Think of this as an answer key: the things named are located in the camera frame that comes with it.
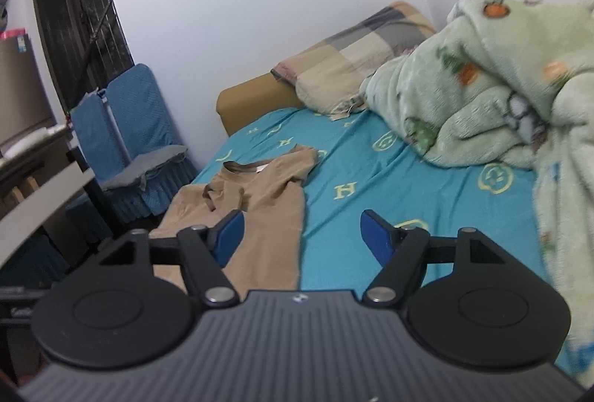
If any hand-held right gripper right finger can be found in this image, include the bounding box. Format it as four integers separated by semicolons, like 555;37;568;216
360;209;507;307

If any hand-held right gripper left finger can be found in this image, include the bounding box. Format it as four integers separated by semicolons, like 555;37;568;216
95;209;241;307

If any tan printed t-shirt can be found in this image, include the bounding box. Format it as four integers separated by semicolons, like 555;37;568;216
149;145;320;297

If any blue covered chair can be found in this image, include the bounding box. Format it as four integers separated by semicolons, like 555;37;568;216
0;234;71;288
99;62;200;218
64;88;127;241

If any bed with teal printed sheet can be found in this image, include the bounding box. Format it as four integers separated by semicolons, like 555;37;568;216
189;107;572;380

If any grey seat cushion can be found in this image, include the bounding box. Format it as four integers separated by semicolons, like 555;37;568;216
101;145;187;192

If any tan padded headboard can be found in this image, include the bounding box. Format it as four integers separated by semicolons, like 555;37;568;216
216;72;306;137

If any dark wooden table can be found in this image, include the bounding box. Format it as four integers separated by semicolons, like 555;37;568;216
0;130;115;255

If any green printed fleece blanket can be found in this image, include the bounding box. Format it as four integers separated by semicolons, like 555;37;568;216
360;0;594;390

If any white metal pole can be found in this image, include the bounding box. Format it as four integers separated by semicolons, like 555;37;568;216
103;88;131;163

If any white plate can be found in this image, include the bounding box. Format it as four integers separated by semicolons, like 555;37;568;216
2;126;71;158

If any plaid pillow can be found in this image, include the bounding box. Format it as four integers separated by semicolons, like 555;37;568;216
270;1;437;121

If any gold refrigerator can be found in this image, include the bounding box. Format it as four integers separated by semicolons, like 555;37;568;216
0;30;57;148

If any dark barred window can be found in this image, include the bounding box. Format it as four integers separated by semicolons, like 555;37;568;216
23;0;136;116

